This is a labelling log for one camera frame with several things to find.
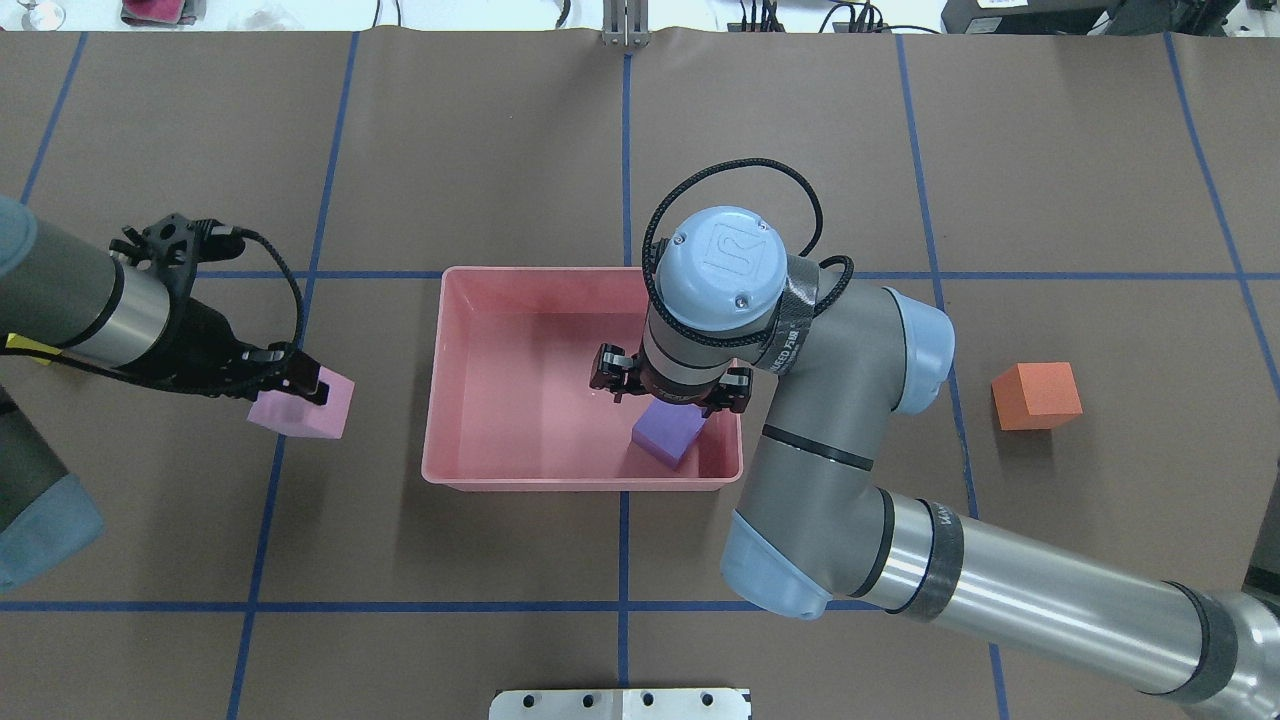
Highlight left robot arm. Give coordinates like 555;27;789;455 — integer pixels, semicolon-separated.
1;196;355;593

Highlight grey and pink cloth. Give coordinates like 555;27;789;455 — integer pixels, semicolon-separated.
120;0;207;28

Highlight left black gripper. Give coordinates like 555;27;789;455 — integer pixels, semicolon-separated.
165;295;329;407

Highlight pink plastic bin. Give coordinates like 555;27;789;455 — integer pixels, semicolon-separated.
421;266;744;492

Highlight aluminium frame post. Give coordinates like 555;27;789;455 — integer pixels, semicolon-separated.
600;0;652;50

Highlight purple foam block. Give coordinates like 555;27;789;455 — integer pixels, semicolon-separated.
630;398;707;470

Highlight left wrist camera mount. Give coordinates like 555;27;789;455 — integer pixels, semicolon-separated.
108;214;248;301

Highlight yellow foam block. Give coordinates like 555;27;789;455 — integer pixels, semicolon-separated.
5;333;61;366

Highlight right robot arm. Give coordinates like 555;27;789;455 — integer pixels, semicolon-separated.
559;184;1277;719

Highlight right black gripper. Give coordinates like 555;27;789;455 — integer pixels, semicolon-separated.
588;343;753;416

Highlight white camera stand column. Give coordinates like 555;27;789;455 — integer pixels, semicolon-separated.
488;687;754;719

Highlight orange foam block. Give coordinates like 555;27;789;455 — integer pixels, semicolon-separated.
989;363;1084;432

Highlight light pink foam block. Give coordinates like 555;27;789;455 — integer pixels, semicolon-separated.
246;366;355;439

